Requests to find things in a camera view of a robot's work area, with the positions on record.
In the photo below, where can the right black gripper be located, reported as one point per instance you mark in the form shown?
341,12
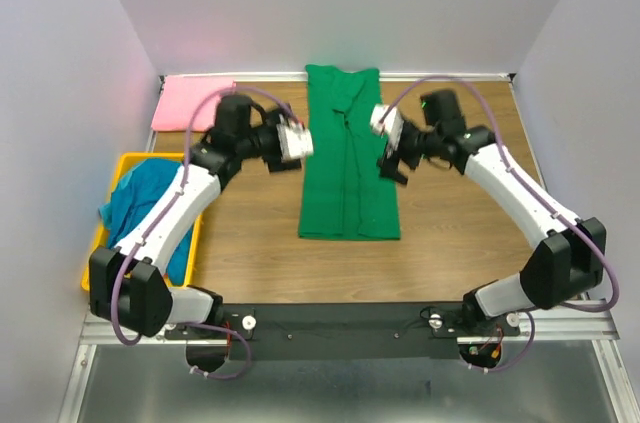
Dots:
389,166

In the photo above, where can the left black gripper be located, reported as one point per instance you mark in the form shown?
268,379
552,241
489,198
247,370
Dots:
276,163

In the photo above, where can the green polo t-shirt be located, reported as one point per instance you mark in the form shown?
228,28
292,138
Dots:
344,198

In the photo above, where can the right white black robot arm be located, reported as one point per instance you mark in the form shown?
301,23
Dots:
567,249

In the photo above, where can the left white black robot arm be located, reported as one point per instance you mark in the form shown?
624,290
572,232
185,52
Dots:
127,282

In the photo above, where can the folded pink t-shirt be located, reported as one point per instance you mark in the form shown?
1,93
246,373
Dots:
179,98

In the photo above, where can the crumpled blue t-shirt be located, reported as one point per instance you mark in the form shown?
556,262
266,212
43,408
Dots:
135,194

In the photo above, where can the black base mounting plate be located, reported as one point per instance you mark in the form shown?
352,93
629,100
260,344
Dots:
351,331

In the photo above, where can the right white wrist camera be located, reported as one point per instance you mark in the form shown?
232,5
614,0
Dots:
387,121

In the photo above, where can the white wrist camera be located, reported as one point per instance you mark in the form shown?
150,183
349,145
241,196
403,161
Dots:
295,141
387,121

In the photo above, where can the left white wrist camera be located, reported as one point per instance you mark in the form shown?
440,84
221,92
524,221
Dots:
295,141

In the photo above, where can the aluminium frame rail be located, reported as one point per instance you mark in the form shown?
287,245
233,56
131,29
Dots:
347,362

